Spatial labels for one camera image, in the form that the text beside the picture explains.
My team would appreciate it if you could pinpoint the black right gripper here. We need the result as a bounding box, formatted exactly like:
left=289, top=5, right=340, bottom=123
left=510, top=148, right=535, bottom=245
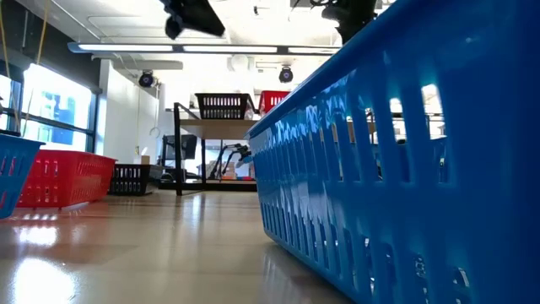
left=322, top=0, right=378, bottom=46

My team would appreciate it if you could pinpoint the black plastic basket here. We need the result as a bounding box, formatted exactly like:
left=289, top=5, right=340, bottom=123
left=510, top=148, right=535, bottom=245
left=194, top=92, right=257, bottom=121
left=109, top=163, right=166, bottom=197

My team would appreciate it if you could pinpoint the red plastic basket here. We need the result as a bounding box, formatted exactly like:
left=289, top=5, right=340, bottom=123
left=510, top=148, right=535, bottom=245
left=257, top=90, right=292, bottom=116
left=16, top=149, right=117, bottom=209

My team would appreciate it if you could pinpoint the blue plastic basket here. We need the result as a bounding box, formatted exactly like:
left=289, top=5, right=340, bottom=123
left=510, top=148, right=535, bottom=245
left=243, top=0, right=540, bottom=304
left=0, top=133, right=46, bottom=220

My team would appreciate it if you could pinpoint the long ceiling light fixture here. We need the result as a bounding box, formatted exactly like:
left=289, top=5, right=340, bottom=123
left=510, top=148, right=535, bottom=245
left=67, top=41, right=343, bottom=56

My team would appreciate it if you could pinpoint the black monitor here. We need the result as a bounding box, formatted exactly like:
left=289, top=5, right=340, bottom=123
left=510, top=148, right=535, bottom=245
left=162, top=133, right=198, bottom=161

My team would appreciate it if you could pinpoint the large window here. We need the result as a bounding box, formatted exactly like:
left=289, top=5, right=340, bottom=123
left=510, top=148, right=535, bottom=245
left=0, top=62, right=102, bottom=153

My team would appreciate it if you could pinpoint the yellow hanging cable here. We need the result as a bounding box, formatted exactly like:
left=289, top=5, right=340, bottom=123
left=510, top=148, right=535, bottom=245
left=35, top=0, right=50, bottom=65

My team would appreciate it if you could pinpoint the black metal table frame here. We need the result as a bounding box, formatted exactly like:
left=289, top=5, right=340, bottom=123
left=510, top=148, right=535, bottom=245
left=159, top=180, right=257, bottom=192

